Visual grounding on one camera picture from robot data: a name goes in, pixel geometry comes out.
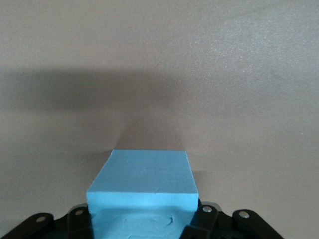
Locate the brown table mat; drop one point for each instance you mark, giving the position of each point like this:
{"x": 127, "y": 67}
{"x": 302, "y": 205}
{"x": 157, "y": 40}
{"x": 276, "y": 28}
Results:
{"x": 159, "y": 49}

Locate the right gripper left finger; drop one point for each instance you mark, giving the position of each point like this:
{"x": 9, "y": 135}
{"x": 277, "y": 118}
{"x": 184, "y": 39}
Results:
{"x": 49, "y": 226}

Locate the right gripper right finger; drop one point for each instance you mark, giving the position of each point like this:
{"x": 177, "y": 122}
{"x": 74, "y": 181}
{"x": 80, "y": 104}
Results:
{"x": 224, "y": 226}

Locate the blue foam block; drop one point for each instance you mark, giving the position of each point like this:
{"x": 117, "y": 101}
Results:
{"x": 142, "y": 174}

